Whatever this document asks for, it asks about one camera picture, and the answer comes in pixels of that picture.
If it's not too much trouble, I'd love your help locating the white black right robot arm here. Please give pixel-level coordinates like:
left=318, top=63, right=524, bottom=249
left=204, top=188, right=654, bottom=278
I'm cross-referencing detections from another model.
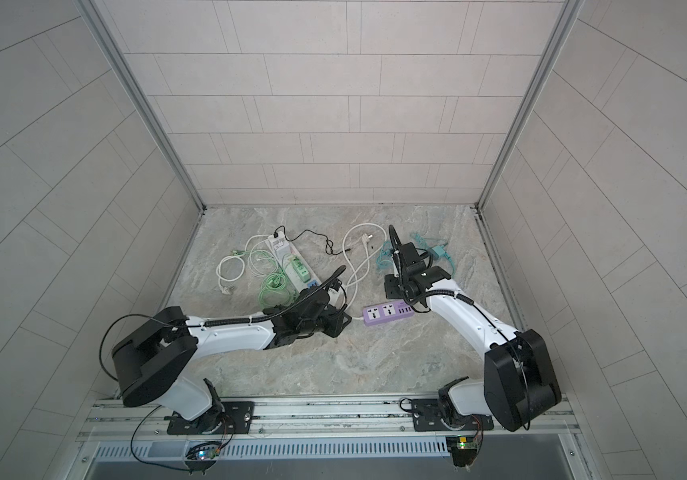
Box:
left=385, top=239, right=561, bottom=432

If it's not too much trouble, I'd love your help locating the teal cable bundle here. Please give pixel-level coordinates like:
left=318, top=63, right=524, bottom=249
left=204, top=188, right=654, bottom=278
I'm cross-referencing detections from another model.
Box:
left=375, top=232, right=459, bottom=271

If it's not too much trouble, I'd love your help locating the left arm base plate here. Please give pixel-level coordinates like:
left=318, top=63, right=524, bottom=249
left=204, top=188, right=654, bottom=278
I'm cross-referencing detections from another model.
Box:
left=165, top=401, right=255, bottom=435

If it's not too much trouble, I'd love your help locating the purple power strip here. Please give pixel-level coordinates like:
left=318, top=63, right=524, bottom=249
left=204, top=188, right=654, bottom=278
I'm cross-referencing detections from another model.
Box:
left=363, top=300, right=415, bottom=326

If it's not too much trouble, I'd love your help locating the white multicolour power strip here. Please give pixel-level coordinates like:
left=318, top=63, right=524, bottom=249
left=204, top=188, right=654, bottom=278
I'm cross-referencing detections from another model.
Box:
left=267, top=232, right=321, bottom=293

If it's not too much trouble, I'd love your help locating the circuit board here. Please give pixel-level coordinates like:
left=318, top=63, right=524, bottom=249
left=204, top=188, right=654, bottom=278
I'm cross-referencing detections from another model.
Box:
left=186, top=441, right=222, bottom=462
left=445, top=436, right=481, bottom=469

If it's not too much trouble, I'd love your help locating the light green cube charger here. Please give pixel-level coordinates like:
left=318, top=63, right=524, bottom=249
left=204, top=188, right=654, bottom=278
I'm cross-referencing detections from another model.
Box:
left=291, top=257, right=305, bottom=272

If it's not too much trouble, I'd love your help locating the light green charger block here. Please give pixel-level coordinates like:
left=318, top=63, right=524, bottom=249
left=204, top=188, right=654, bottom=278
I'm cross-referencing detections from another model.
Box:
left=297, top=267, right=311, bottom=282

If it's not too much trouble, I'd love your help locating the thin black cable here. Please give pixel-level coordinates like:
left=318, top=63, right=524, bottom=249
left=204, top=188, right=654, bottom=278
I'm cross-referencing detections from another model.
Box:
left=274, top=225, right=353, bottom=258

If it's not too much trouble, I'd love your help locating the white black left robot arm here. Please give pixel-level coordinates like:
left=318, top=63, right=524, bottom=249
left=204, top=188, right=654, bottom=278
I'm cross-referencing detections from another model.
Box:
left=112, top=287, right=351, bottom=434

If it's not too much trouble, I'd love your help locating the light green cable bundle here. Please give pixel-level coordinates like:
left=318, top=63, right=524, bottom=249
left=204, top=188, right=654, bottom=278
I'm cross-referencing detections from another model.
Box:
left=232, top=248, right=300, bottom=310

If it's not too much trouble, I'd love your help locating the left circuit board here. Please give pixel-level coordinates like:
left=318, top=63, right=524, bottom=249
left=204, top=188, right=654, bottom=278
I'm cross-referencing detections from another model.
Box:
left=186, top=441, right=222, bottom=462

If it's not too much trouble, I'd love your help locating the thick white power cord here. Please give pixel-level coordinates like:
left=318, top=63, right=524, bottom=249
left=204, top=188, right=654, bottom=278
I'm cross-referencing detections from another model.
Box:
left=216, top=233, right=273, bottom=295

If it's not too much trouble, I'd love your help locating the white square charger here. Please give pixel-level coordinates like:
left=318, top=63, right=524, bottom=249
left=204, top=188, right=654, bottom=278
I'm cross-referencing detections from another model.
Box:
left=276, top=243, right=294, bottom=265

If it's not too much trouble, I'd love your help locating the right circuit board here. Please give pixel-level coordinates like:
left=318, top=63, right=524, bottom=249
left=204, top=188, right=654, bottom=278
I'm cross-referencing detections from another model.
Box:
left=445, top=436, right=481, bottom=469

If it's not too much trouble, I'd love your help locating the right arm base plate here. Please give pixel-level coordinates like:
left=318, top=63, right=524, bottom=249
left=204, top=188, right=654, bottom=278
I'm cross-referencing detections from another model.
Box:
left=399, top=397, right=495, bottom=432

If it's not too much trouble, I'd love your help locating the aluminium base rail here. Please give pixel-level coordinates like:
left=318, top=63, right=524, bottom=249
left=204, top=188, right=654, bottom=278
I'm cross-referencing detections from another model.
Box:
left=76, top=391, right=581, bottom=444

